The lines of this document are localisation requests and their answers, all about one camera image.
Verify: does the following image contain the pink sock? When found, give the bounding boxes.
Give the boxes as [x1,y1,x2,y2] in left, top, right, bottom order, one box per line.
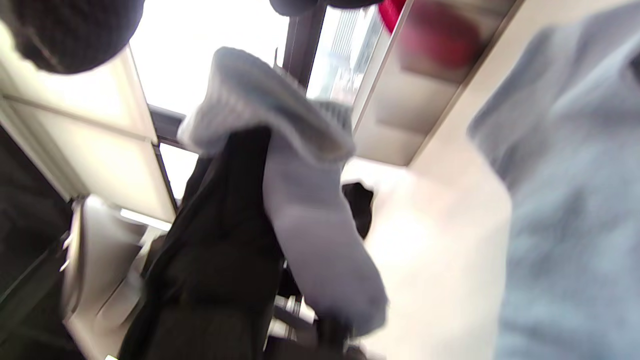
[378,0,407,33]
[397,0,482,71]

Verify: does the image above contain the person's right hand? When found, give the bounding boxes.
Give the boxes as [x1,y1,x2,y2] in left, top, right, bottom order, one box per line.
[0,0,287,360]

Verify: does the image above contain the person's left hand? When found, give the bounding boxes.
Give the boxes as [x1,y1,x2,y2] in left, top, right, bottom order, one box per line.
[270,0,382,17]

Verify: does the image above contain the black sock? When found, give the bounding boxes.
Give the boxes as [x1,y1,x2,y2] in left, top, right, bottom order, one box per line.
[342,182,375,240]

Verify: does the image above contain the light blue sock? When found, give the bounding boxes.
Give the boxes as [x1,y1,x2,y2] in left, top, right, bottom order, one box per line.
[467,0,640,360]
[177,47,389,337]

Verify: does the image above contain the grey plastic divided organizer box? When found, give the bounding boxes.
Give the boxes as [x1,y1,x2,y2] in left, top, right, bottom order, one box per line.
[352,0,521,166]

